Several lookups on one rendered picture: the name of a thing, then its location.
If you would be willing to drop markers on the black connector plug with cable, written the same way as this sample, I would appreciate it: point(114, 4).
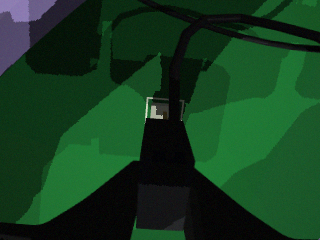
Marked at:
point(167, 163)

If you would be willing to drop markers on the green circuit board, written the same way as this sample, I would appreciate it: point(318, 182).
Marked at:
point(73, 109)

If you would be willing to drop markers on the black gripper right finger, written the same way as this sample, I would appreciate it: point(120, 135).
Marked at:
point(213, 215)

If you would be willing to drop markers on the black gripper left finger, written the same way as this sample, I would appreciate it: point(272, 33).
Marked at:
point(109, 213)

